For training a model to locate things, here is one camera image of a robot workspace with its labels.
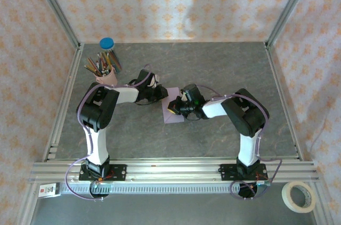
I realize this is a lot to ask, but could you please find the lilac paper sheet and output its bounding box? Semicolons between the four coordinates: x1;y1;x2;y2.
161;87;185;125

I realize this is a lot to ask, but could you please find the pink pencil cup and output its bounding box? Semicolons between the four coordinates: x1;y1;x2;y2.
95;65;118;86

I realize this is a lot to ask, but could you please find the coloured pencil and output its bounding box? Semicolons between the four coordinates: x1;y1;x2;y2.
102;51;112;70
112;50;123;71
84;65;101;76
87;58;104;75
108;50;120;73
95;53;106;73

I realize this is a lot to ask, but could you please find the clear jar with blue lid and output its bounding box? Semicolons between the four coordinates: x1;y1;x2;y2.
99;37;123;74

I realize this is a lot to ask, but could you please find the white masking tape roll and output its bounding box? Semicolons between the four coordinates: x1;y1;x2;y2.
281;181;317;213

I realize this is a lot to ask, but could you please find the white label card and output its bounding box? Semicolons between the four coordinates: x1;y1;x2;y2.
38;182;61;198

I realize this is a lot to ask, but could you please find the long aluminium mounting rail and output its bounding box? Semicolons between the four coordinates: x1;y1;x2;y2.
28;158;320;184

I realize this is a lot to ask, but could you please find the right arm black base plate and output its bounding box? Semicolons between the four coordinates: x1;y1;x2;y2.
218;163;268;182

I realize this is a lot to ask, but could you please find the grey slotted cable duct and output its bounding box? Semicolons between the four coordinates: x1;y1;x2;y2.
59;182;270;195

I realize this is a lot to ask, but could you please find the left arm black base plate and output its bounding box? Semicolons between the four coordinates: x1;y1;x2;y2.
78;164;127;182

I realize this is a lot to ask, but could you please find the aluminium table side rail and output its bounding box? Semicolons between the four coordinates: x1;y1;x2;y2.
263;42;304;162
42;43;85;162

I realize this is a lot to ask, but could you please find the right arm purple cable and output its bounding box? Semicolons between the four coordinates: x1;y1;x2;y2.
198;84;283;200

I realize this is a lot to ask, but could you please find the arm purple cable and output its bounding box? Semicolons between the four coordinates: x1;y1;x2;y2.
64;64;160;200
198;84;283;200

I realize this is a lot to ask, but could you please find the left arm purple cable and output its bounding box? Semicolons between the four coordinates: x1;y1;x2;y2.
64;64;160;200

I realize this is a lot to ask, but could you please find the aluminium frame post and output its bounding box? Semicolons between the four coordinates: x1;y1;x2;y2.
265;0;318;49
28;0;82;50

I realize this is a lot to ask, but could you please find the aluminium lower frame bar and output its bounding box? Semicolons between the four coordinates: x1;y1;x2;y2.
310;182;335;225
14;182;40;225

